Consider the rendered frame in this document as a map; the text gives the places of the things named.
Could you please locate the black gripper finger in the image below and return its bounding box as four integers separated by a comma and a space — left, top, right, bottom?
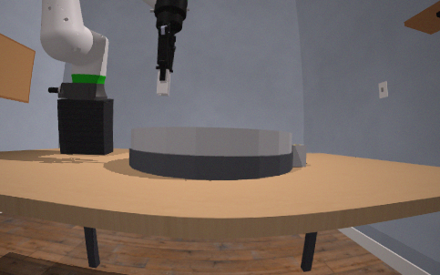
156, 26, 175, 94
159, 36, 176, 96

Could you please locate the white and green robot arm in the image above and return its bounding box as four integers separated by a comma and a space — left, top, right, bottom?
40, 0, 189, 100

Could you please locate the grey round turntable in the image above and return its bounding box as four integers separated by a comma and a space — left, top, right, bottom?
129, 127, 307, 180

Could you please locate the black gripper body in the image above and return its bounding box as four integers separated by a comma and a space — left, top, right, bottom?
156, 11, 183, 42

